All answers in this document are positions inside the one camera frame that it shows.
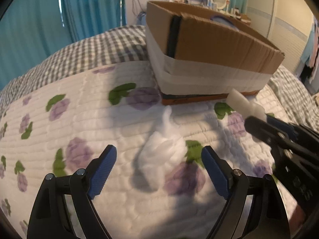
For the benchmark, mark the grey checked bed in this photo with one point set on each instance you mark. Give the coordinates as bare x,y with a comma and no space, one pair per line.
87,49

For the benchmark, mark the cream slatted wardrobe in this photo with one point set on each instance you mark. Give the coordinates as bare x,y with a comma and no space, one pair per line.
281,12

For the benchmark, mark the cream white cloth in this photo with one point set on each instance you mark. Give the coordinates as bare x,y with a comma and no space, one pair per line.
239,100

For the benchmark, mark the blue cloth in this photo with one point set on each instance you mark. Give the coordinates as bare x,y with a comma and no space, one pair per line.
219,18

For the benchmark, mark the wide teal curtain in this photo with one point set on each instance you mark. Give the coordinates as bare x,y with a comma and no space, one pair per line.
30,29

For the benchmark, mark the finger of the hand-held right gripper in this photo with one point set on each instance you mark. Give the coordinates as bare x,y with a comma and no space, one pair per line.
259,129
281,127

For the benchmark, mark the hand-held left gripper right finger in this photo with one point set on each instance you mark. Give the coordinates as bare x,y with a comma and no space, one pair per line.
214,171

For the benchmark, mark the narrow teal curtain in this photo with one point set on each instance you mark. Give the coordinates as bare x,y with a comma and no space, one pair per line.
94,5

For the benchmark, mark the white dressing table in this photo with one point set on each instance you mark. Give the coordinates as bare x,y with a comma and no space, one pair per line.
243,17

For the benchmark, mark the floral quilted mat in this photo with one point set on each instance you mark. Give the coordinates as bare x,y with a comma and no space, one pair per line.
99,119

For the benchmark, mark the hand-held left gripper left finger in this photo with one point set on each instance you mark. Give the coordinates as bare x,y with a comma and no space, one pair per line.
103,171

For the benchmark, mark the person's right forearm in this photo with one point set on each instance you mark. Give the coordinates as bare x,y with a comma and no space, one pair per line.
297,221

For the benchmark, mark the white fluffy cloth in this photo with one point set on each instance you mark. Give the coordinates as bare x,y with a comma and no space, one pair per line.
159,151

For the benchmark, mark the cardboard box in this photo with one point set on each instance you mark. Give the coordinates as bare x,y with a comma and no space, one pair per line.
211,44

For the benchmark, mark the hanging clothes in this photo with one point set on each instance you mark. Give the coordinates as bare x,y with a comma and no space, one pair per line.
311,54

